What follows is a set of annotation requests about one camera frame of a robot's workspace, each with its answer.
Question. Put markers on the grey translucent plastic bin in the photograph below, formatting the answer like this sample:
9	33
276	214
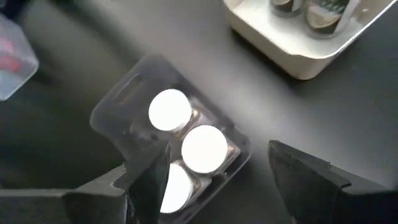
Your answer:
124	124

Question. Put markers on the white-lid bagel seasoning jar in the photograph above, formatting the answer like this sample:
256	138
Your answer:
178	189
169	109
203	149

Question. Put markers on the white plastic bin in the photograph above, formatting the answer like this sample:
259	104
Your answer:
280	46

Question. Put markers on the clear plastic bin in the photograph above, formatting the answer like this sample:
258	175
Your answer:
18	84

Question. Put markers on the gold-lid furikake seasoning jar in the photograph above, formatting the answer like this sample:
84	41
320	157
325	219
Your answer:
286	6
326	18

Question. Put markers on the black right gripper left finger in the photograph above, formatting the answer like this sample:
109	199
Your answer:
77	207

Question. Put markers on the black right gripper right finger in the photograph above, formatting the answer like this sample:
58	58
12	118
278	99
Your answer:
326	202

